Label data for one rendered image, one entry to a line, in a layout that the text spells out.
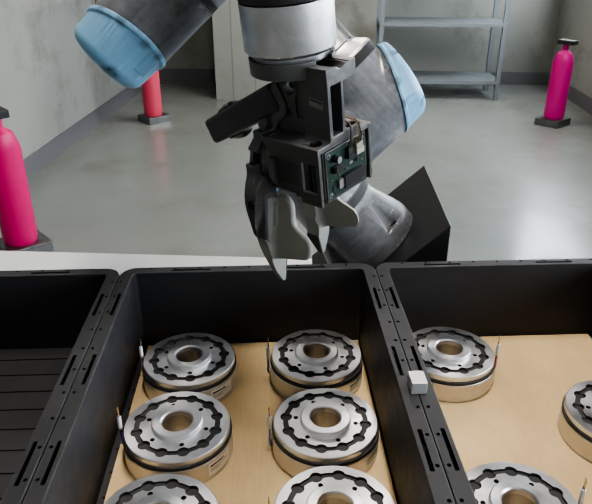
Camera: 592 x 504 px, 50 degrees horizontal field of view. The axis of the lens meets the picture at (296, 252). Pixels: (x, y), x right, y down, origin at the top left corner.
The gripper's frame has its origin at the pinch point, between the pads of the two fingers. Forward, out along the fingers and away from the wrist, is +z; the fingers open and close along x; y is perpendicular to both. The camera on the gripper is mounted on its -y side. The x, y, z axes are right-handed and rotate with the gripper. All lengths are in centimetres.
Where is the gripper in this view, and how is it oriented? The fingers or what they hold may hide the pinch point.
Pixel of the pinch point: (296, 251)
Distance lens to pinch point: 63.7
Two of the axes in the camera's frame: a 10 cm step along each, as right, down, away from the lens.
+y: 7.4, 2.9, -6.0
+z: 1.0, 8.4, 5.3
